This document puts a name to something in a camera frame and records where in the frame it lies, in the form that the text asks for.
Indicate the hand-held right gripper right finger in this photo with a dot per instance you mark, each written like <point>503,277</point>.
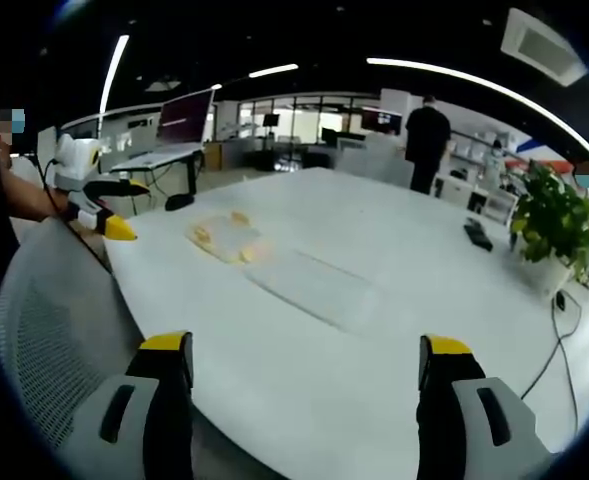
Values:
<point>479,425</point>

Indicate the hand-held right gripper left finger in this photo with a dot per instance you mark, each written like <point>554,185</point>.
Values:
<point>139,415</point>

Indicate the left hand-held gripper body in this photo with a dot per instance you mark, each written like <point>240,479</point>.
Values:
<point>76,160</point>

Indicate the yellow plastic buckle part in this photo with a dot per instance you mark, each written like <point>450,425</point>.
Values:
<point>202,234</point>
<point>248,256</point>

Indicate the white standing desk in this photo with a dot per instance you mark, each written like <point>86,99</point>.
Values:
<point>156,160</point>

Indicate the long ceiling light strip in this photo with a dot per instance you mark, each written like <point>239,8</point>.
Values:
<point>112,75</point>

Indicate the white mesh office chair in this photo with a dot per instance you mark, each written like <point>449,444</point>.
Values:
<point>59,330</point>

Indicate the small yellow plastic piece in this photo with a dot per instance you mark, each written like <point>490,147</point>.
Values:
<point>239,218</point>

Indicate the white plant pot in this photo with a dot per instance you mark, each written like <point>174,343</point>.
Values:
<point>549,272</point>

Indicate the flat black device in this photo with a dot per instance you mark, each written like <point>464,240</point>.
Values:
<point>478,234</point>

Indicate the short ceiling light strip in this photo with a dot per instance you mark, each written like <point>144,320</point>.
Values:
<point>273,70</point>

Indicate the green potted plant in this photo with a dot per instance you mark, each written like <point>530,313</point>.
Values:
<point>556,220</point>

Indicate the white storage cabinet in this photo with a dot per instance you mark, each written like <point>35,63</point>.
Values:
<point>479,197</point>

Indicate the small dark monitor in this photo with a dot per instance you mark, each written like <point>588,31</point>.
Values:
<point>383,120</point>

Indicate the curved ceiling light strip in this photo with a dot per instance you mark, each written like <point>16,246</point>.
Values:
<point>499,90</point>

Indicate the ceiling air vent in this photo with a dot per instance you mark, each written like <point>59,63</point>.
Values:
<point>541,45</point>

